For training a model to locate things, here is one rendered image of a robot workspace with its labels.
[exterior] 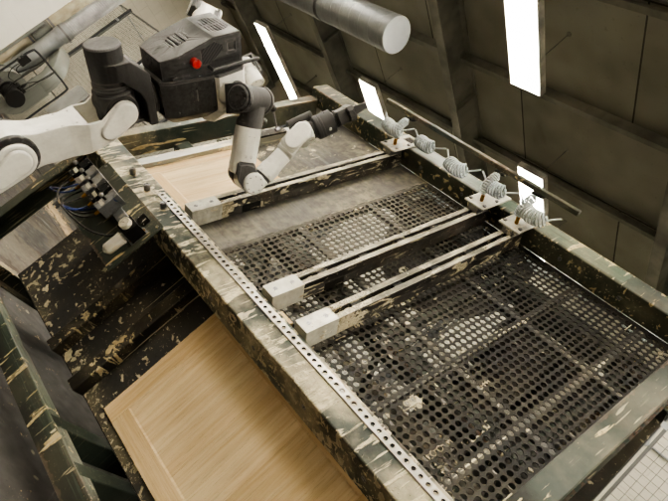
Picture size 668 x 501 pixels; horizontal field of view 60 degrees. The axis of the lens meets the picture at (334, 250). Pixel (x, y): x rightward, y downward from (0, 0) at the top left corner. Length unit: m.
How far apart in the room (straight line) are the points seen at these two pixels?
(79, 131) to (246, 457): 1.13
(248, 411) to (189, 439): 0.21
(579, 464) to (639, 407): 0.33
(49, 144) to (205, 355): 0.84
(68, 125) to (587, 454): 1.77
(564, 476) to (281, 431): 0.80
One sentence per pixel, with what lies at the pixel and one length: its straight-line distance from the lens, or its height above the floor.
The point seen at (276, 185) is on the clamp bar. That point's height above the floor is 1.25.
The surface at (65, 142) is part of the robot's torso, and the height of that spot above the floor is 0.75.
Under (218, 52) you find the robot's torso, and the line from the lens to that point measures 2.07.
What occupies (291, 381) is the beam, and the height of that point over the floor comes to 0.80.
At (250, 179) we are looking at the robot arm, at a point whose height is 1.13.
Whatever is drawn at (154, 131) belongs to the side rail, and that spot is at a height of 1.05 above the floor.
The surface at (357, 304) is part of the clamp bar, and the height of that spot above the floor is 1.10.
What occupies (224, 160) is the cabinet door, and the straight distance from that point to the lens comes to 2.63.
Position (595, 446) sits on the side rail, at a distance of 1.79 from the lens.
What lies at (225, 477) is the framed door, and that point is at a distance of 1.91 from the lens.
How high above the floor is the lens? 0.83
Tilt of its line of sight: 10 degrees up
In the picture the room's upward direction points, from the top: 49 degrees clockwise
